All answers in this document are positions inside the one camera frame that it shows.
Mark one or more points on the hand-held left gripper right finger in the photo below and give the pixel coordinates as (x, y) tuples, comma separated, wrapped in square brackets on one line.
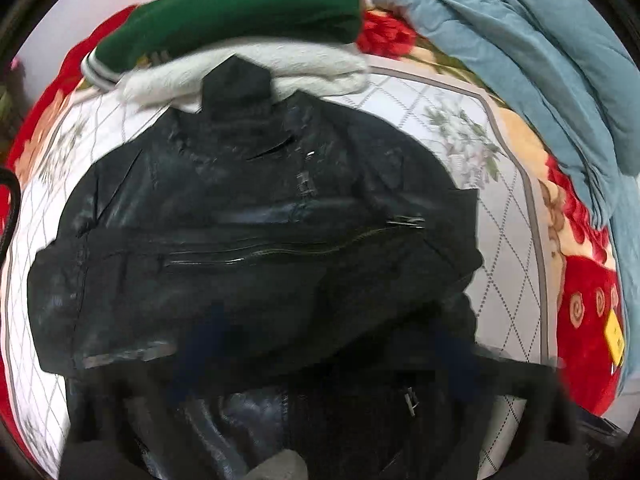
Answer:
[(456, 352)]

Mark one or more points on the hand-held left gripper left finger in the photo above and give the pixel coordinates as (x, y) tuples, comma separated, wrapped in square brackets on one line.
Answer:
[(202, 345)]

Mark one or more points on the black leather jacket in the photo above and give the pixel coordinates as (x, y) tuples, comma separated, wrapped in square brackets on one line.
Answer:
[(260, 240)]

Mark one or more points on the red floral blanket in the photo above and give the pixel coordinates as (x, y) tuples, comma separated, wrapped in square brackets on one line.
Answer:
[(590, 285)]

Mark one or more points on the yellow tag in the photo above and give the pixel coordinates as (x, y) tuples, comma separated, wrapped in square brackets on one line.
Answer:
[(614, 334)]

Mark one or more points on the white fuzzy sweater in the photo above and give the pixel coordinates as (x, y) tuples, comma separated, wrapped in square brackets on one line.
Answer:
[(280, 67)]

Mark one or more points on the light blue quilt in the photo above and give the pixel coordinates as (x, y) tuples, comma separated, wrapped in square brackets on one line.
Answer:
[(540, 60)]

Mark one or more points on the green knit sweater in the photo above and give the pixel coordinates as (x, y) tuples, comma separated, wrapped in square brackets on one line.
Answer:
[(235, 5)]

